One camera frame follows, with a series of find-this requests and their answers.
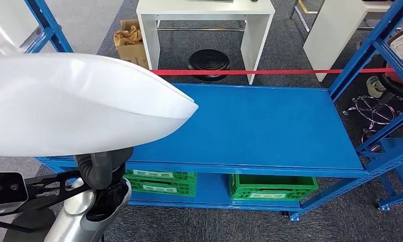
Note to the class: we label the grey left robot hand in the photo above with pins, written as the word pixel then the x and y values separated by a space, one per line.
pixel 108 167

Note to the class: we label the white plastic shell part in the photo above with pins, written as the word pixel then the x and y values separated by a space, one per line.
pixel 71 107

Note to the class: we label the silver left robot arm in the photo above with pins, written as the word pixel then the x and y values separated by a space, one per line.
pixel 74 203

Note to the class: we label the open cardboard box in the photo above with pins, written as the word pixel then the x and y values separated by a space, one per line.
pixel 133 55

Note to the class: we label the crumpled brown packing paper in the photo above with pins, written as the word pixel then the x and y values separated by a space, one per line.
pixel 128 36

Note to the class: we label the black round stool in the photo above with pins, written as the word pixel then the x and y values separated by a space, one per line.
pixel 209 60

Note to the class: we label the white desk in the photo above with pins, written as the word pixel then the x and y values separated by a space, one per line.
pixel 330 33
pixel 205 6

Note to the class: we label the red barrier belt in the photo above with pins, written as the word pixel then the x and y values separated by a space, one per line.
pixel 271 71

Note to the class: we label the white and green shoe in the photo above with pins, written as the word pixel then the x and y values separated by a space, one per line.
pixel 375 87

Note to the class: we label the black chrome office chair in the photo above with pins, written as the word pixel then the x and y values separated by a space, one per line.
pixel 395 87

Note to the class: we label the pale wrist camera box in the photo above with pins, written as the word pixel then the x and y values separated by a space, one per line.
pixel 8 190

